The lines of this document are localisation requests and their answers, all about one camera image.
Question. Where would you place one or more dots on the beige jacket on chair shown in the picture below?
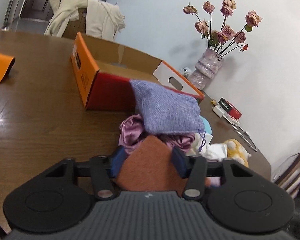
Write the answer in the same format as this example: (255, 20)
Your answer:
(104, 20)

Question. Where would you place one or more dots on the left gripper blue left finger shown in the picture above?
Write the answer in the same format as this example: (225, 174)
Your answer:
(116, 161)

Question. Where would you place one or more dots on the rust brown felt cloth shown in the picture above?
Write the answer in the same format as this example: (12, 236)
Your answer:
(149, 168)

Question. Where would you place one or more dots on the yellow white plush toy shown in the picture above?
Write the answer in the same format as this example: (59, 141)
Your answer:
(237, 152)

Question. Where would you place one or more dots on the red black small box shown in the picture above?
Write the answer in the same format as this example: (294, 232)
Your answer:
(229, 108)

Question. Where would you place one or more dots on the small white medicine bottle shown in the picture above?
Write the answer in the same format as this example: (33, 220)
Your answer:
(185, 72)

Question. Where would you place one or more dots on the white charger plug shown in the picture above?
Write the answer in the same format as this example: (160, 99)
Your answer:
(219, 111)

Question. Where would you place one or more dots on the dried pink roses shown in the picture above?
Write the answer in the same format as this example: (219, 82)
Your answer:
(224, 40)

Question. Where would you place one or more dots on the pink satin scrunchie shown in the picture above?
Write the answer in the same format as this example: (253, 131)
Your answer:
(133, 133)

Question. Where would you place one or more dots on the white tissue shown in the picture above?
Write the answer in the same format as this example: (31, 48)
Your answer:
(202, 147)

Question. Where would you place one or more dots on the red orange cardboard box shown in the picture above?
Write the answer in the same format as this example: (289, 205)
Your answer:
(104, 68)

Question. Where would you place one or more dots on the lavender knitted cloth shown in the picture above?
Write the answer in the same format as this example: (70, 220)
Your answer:
(165, 111)

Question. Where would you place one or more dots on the light blue fluffy ball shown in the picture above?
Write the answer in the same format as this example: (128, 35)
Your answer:
(207, 127)

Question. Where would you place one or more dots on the wooden chair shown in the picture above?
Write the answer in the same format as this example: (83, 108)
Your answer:
(76, 26)

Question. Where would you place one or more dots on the pink textured vase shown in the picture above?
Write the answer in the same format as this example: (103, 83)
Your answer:
(205, 69)

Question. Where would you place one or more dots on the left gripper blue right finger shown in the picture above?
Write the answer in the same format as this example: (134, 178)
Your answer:
(181, 162)

